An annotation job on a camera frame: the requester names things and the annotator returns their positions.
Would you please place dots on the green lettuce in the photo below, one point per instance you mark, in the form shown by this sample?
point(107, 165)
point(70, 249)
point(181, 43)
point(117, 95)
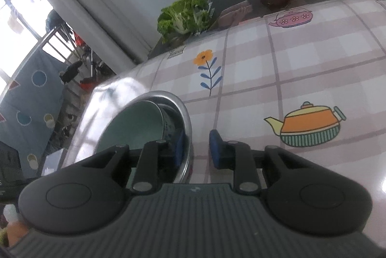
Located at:
point(184, 17)

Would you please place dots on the blue dotted cloth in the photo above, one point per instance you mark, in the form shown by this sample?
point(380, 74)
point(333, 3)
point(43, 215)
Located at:
point(30, 95)

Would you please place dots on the red hanging cloth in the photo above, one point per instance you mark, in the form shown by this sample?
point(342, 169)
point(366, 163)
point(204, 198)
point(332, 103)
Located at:
point(80, 40)

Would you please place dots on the pink packet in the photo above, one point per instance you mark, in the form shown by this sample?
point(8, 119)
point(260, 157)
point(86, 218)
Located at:
point(233, 15)

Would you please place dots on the stroller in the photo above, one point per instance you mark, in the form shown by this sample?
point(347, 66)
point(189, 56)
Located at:
point(78, 68)

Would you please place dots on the blue hanging cloth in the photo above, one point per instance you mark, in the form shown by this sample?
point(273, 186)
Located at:
point(52, 20)

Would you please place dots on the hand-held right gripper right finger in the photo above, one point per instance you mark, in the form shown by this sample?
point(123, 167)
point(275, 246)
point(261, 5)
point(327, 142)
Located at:
point(215, 149)

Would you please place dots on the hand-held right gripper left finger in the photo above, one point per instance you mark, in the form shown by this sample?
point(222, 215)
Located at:
point(179, 149)

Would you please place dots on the white capped orange bottle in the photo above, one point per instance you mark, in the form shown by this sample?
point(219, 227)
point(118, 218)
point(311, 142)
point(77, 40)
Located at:
point(15, 228)

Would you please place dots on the green ceramic bowl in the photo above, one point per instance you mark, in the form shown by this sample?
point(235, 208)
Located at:
point(132, 125)

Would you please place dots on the metal railing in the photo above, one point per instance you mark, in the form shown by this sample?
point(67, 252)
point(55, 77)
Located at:
point(39, 41)

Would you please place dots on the orange-red bag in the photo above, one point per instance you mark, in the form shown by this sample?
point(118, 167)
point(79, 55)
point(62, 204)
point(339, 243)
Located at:
point(88, 83)

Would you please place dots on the medium steel bowl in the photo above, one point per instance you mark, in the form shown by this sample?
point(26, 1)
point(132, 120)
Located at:
point(187, 152)

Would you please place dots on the plaid printed tablecloth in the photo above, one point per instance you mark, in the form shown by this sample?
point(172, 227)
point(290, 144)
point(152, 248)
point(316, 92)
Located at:
point(271, 65)

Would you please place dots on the dark side table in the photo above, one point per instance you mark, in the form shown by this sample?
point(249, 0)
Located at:
point(229, 1)

